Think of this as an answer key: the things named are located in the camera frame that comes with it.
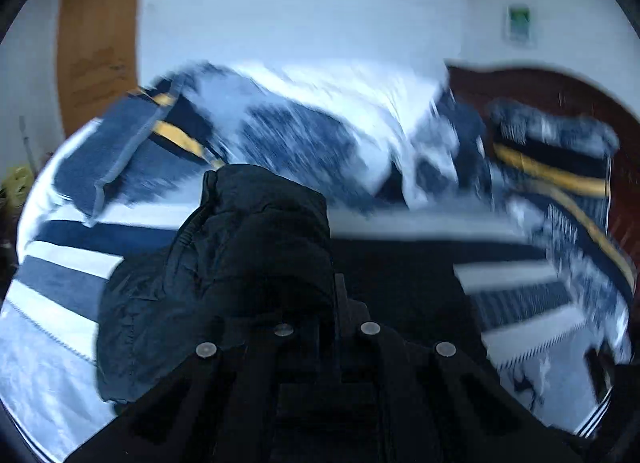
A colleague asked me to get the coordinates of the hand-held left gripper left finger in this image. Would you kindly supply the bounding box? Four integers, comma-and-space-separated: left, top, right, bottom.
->
65, 315, 332, 463

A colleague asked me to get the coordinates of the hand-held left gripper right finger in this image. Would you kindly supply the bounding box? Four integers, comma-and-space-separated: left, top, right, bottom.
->
332, 273, 586, 463

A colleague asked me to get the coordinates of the dark puffer jacket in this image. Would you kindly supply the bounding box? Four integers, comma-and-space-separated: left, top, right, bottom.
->
95, 165, 488, 404

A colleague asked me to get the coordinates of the blue floral white quilt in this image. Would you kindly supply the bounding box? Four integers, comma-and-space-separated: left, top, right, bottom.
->
170, 60, 501, 214

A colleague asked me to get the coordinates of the navy yellow-striped floral pillow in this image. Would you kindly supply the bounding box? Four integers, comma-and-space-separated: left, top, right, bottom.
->
505, 183, 638, 364

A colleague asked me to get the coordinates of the bed with striped blue sheet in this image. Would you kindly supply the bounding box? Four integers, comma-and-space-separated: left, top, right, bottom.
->
0, 60, 640, 463

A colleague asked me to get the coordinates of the black phone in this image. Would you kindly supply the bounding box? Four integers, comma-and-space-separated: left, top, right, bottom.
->
584, 347, 615, 401

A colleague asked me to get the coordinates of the navy yellow-striped upright pillow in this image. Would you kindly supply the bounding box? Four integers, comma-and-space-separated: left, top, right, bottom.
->
487, 98, 621, 198

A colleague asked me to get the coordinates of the blue striped flat pillow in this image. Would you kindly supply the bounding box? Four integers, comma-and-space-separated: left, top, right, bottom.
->
52, 73, 226, 228

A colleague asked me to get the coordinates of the dark wooden headboard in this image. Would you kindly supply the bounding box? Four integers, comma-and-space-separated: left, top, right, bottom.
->
445, 60, 640, 264

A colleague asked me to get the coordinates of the yellow plastic bag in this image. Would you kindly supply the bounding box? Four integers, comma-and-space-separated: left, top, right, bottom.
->
0, 165, 33, 204

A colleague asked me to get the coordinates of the thin grey pole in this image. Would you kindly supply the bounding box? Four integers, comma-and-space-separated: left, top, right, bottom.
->
19, 115, 37, 168

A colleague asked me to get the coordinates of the brown wooden door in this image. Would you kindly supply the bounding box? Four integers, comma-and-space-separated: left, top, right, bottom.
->
56, 0, 151, 138

